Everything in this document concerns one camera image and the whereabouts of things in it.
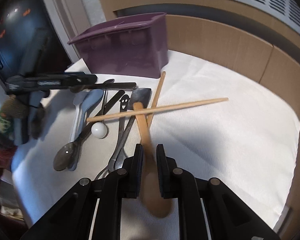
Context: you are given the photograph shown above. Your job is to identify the smiley face metal spoon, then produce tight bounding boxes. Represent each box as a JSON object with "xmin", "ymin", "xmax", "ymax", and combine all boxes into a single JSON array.
[{"xmin": 108, "ymin": 94, "xmax": 130, "ymax": 172}]

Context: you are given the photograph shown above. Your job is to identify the blue plastic spoon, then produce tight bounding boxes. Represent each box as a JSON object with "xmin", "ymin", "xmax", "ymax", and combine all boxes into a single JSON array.
[{"xmin": 69, "ymin": 89, "xmax": 105, "ymax": 171}]

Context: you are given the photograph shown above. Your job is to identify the metal spatula utensil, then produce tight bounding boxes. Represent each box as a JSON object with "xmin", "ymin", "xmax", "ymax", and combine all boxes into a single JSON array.
[{"xmin": 94, "ymin": 87, "xmax": 152, "ymax": 181}]

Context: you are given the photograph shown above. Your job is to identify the wooden chopstick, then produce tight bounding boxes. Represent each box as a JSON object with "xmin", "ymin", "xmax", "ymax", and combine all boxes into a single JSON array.
[
  {"xmin": 147, "ymin": 71, "xmax": 166, "ymax": 128},
  {"xmin": 87, "ymin": 98, "xmax": 229, "ymax": 122}
]

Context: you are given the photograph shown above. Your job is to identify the metal spoon with white ball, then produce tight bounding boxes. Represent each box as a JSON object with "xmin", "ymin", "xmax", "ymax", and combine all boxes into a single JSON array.
[{"xmin": 91, "ymin": 89, "xmax": 108, "ymax": 139}]

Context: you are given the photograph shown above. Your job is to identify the smoky plastic spoon black handle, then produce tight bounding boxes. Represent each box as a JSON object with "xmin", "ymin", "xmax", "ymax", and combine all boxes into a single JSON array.
[{"xmin": 53, "ymin": 89, "xmax": 125, "ymax": 171}]

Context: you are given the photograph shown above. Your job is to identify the white plastic spoon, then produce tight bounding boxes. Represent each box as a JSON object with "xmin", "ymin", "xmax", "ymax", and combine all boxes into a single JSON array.
[{"xmin": 69, "ymin": 91, "xmax": 88, "ymax": 142}]

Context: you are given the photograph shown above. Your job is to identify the gloved left hand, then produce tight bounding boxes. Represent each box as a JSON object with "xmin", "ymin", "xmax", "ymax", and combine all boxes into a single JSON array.
[{"xmin": 0, "ymin": 95, "xmax": 46, "ymax": 147}]

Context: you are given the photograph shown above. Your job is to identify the purple plastic utensil bin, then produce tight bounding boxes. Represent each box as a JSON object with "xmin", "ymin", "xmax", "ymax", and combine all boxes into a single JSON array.
[{"xmin": 68, "ymin": 12, "xmax": 168, "ymax": 79}]

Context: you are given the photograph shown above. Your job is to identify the white table mat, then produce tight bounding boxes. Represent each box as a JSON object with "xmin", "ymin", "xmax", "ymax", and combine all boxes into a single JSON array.
[{"xmin": 12, "ymin": 51, "xmax": 300, "ymax": 228}]

